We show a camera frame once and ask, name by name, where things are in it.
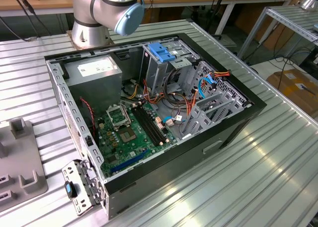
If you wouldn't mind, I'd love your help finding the black RAM slot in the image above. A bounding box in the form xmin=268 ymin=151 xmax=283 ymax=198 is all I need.
xmin=138 ymin=105 xmax=167 ymax=144
xmin=131 ymin=107 xmax=161 ymax=146

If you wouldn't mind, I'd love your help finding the red black twisted wire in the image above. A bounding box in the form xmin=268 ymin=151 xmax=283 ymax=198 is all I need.
xmin=79 ymin=96 xmax=97 ymax=138

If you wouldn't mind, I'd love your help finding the black blue latch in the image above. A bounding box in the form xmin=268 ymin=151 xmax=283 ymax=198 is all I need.
xmin=64 ymin=181 xmax=78 ymax=199

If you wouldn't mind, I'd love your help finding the cardboard box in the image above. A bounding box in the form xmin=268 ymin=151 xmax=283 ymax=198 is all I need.
xmin=267 ymin=68 xmax=318 ymax=116

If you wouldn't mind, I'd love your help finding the orange wire bundle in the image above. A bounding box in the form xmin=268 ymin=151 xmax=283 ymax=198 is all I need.
xmin=144 ymin=86 xmax=199 ymax=123

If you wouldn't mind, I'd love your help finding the blue data wire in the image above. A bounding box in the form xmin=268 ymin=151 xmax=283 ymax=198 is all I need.
xmin=198 ymin=74 xmax=217 ymax=100

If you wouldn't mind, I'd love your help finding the silver slot cover bracket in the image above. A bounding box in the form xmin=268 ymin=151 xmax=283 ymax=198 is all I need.
xmin=61 ymin=159 xmax=106 ymax=217

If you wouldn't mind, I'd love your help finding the blue expansion slot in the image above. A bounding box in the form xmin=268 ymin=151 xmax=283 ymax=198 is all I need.
xmin=110 ymin=149 xmax=150 ymax=174

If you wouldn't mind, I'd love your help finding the black open PC case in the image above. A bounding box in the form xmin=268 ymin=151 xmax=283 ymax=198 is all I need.
xmin=44 ymin=32 xmax=268 ymax=220

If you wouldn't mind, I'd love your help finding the orange power wire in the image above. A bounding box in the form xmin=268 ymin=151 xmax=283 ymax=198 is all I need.
xmin=208 ymin=70 xmax=232 ymax=80

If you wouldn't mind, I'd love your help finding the grey parts rack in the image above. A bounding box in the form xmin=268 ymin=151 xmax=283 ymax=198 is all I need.
xmin=0 ymin=117 xmax=49 ymax=209

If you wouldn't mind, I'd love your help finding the yellow wire bundle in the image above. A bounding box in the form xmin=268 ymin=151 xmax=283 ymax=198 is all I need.
xmin=121 ymin=81 xmax=140 ymax=100

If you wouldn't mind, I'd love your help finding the black stand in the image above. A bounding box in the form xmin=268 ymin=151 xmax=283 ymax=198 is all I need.
xmin=208 ymin=0 xmax=229 ymax=40

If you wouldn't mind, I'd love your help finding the blue plastic drive latch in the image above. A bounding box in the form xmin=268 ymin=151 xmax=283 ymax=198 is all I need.
xmin=147 ymin=42 xmax=177 ymax=63

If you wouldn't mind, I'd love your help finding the grey perforated disk bay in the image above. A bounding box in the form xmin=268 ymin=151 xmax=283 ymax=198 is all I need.
xmin=178 ymin=61 xmax=251 ymax=141

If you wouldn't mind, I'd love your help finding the grey metal drive cage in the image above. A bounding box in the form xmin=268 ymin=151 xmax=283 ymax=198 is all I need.
xmin=139 ymin=39 xmax=199 ymax=95

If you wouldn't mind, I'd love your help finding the cable with silver plug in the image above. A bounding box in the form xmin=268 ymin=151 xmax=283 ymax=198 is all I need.
xmin=0 ymin=0 xmax=54 ymax=43

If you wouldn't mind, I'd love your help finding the white connector blue wire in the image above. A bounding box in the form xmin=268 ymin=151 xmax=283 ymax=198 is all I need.
xmin=162 ymin=115 xmax=187 ymax=127

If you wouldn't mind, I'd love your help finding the green motherboard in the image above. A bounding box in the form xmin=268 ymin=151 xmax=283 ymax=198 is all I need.
xmin=95 ymin=101 xmax=178 ymax=178

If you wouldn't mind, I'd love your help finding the metal socket cover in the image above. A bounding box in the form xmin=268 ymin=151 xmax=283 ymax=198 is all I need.
xmin=106 ymin=104 xmax=132 ymax=128

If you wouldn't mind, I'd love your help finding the grey power supply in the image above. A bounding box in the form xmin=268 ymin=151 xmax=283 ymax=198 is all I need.
xmin=63 ymin=54 xmax=124 ymax=113

